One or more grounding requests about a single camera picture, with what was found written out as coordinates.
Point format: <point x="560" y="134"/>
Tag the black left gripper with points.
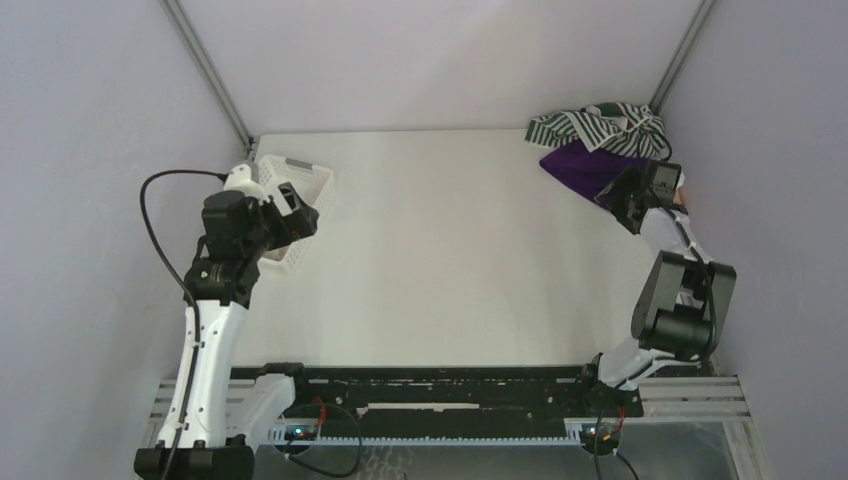
<point x="291" y="226"/>

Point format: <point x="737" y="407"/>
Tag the white plastic basket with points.
<point x="313" y="183"/>

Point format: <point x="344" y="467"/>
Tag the left controller board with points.
<point x="300" y="433"/>

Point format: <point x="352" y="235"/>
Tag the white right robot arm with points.
<point x="680" y="313"/>

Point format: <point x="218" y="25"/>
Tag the right controller board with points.
<point x="601" y="443"/>

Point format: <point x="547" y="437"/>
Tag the aluminium corner post right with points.
<point x="684" y="49"/>

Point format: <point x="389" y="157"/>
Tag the controller board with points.
<point x="300" y="433"/>
<point x="601" y="443"/>

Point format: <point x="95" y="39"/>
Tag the purple towel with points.
<point x="586" y="173"/>

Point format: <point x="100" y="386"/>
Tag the aluminium corner post left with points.
<point x="196" y="50"/>

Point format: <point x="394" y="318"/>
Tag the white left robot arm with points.
<point x="195" y="441"/>

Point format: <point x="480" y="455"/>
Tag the green white striped towel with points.
<point x="623" y="129"/>

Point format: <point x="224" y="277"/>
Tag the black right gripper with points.
<point x="622" y="196"/>

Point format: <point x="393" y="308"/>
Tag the cream bear print towel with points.
<point x="679" y="195"/>

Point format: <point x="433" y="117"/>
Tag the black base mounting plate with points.
<point x="451" y="400"/>

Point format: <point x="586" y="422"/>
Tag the aluminium corner post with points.
<point x="684" y="49"/>
<point x="196" y="50"/>

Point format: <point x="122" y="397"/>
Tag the white slotted cable duct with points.
<point x="568" y="437"/>

